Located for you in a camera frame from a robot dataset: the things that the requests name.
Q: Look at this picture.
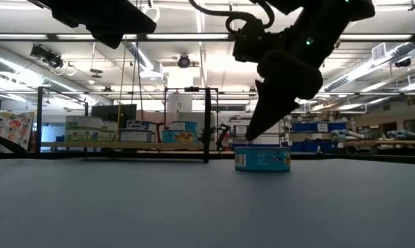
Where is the long ceiling light bar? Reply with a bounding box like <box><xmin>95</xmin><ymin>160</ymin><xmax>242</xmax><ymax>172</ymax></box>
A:
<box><xmin>0</xmin><ymin>32</ymin><xmax>415</xmax><ymax>42</ymax></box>

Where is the black monitor screen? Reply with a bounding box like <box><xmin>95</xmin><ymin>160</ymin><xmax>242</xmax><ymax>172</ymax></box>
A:
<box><xmin>91</xmin><ymin>104</ymin><xmax>138</xmax><ymax>129</ymax></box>

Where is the blue storage bin row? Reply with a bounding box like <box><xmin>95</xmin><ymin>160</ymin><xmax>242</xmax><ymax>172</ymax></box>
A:
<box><xmin>231</xmin><ymin>141</ymin><xmax>339</xmax><ymax>153</ymax></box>
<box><xmin>291</xmin><ymin>122</ymin><xmax>348</xmax><ymax>133</ymax></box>

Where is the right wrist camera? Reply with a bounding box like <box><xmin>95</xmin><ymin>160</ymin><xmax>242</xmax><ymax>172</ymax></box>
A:
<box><xmin>231</xmin><ymin>19</ymin><xmax>273</xmax><ymax>63</ymax></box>

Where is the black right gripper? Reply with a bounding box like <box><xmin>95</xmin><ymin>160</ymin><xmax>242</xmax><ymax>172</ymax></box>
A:
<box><xmin>245</xmin><ymin>50</ymin><xmax>324</xmax><ymax>141</ymax></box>

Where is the black ceiling spotlight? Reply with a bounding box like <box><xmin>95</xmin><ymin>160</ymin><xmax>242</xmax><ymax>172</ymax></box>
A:
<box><xmin>30</xmin><ymin>43</ymin><xmax>64</xmax><ymax>69</ymax></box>

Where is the colourful printed box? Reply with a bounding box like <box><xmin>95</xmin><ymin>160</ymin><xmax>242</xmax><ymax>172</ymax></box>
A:
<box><xmin>0</xmin><ymin>110</ymin><xmax>35</xmax><ymax>151</ymax></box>

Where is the wooden shelf board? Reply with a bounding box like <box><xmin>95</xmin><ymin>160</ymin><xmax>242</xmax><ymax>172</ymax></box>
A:
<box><xmin>40</xmin><ymin>141</ymin><xmax>206</xmax><ymax>152</ymax></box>

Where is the thin hanging cord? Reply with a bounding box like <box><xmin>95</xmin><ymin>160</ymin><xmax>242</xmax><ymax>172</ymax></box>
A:
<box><xmin>116</xmin><ymin>41</ymin><xmax>127</xmax><ymax>132</ymax></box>

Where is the white air vent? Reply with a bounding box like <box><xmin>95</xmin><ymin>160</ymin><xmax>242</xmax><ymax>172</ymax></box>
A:
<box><xmin>371</xmin><ymin>43</ymin><xmax>387</xmax><ymax>61</ymax></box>

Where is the wooden top workbench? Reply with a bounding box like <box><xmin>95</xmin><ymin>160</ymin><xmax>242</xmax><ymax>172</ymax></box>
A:
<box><xmin>343</xmin><ymin>138</ymin><xmax>415</xmax><ymax>147</ymax></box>

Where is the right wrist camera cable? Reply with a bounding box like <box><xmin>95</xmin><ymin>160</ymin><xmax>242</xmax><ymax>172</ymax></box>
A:
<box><xmin>188</xmin><ymin>0</ymin><xmax>276</xmax><ymax>34</ymax></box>

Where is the black overhead camera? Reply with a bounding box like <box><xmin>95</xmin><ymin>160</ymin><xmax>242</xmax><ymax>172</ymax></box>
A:
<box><xmin>177</xmin><ymin>54</ymin><xmax>191</xmax><ymax>69</ymax></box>

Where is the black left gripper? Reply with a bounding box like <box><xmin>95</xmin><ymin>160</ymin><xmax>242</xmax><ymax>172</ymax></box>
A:
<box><xmin>28</xmin><ymin>0</ymin><xmax>157</xmax><ymax>49</ymax></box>

